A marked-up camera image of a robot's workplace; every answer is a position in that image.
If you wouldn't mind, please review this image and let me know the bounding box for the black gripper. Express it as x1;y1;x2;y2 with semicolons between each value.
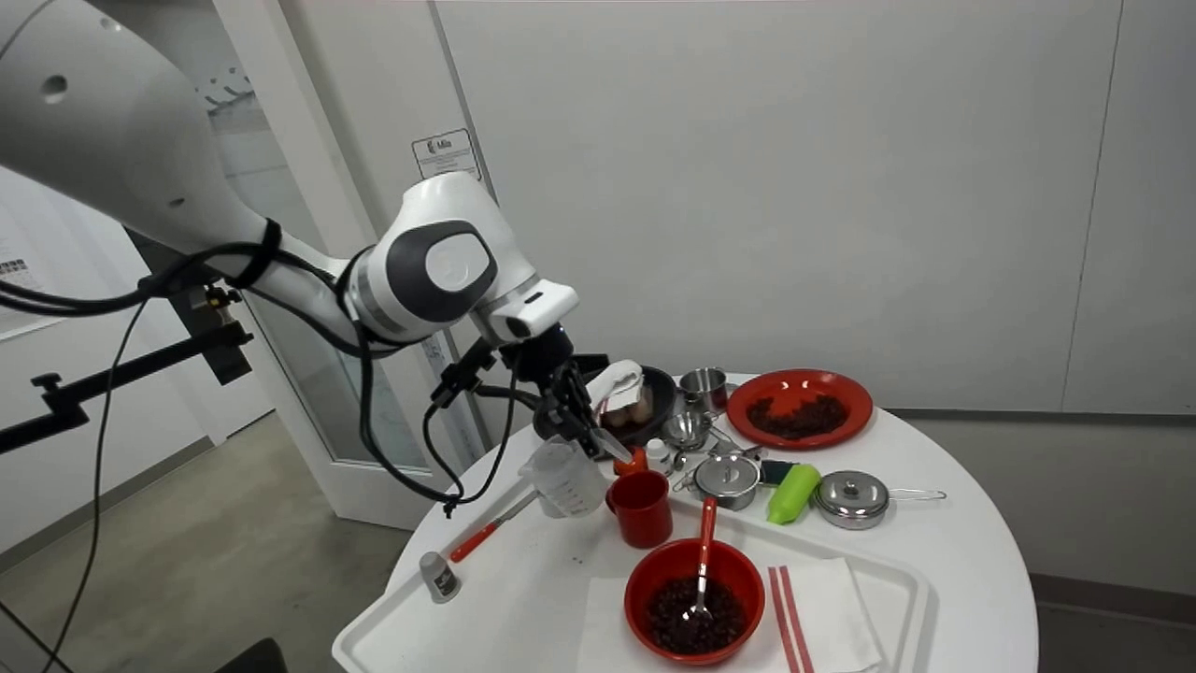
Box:
497;325;635;472

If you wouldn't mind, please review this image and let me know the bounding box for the clear plastic measuring cup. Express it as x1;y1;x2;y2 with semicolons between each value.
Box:
528;437;610;522

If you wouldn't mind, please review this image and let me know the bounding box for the small metal bowl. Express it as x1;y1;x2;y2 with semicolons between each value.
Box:
659;403;719;457

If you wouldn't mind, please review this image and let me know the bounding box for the orange red bowl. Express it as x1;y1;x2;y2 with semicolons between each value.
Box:
619;534;768;673

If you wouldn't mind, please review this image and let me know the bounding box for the red plastic cup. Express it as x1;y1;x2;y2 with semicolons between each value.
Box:
600;467;676;552

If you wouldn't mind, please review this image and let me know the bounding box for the small metal cup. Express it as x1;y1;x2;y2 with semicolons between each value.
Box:
681;367;731;414

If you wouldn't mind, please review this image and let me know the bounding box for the round metal tin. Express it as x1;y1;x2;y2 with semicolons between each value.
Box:
692;443;765;513

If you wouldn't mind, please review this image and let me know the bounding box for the red shallow plate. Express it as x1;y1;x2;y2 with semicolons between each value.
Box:
726;367;877;451

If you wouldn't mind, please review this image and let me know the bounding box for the white plastic tray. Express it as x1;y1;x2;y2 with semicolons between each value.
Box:
330;433;937;673

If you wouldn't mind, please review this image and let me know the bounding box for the dark coffee beans pile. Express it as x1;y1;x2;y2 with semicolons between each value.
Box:
641;575;750;659
745;387;853;442

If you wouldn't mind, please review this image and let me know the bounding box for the green plastic object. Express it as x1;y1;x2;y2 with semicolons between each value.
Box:
763;461;825;525

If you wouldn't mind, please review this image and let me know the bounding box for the red chopstick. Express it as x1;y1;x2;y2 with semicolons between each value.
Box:
777;565;821;673
765;565;806;673

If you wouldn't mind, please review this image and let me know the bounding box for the white paper napkin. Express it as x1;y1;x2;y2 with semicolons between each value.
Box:
573;552;889;673

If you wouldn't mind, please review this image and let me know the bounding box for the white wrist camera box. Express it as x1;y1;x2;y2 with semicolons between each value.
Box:
487;279;582;345

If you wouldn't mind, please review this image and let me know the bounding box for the red handled metal spoon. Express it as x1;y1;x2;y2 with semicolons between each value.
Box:
681;498;726;629

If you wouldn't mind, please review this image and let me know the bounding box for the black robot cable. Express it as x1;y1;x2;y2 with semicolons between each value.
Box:
331;240;558;514

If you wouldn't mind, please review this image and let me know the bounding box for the white wall label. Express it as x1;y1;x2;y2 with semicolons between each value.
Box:
407;128;482;179

